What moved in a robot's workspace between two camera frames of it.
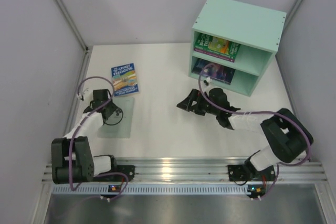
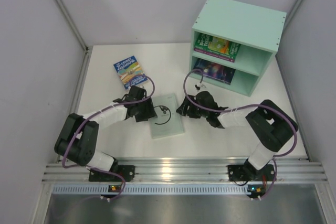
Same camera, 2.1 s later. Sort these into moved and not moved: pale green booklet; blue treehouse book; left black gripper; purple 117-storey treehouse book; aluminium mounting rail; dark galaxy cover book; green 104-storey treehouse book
Moved: left black gripper; pale green booklet; blue treehouse book
Not moved: purple 117-storey treehouse book; green 104-storey treehouse book; aluminium mounting rail; dark galaxy cover book
